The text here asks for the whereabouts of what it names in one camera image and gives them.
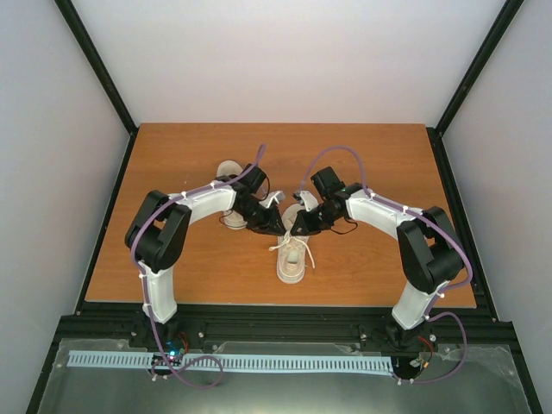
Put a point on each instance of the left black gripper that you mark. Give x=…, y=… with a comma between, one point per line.
x=267, y=227

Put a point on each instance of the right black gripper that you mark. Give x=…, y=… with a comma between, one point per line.
x=308, y=228

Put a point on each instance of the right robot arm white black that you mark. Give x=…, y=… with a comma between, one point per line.
x=430, y=251

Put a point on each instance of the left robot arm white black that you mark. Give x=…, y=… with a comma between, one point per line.
x=156, y=236

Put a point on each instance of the green lit circuit board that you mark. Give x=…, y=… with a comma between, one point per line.
x=177, y=349

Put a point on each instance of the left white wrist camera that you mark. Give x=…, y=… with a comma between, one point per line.
x=273, y=198

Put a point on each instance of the black aluminium frame rail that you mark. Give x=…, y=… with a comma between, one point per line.
x=207, y=326

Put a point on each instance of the light blue cable duct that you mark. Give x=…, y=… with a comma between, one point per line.
x=235, y=363

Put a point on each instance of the left black frame post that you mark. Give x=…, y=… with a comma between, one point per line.
x=86, y=44

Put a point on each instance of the black frame post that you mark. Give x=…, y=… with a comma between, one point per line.
x=487, y=47
x=86, y=44

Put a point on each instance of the right black frame post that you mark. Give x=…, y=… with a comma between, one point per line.
x=487, y=47

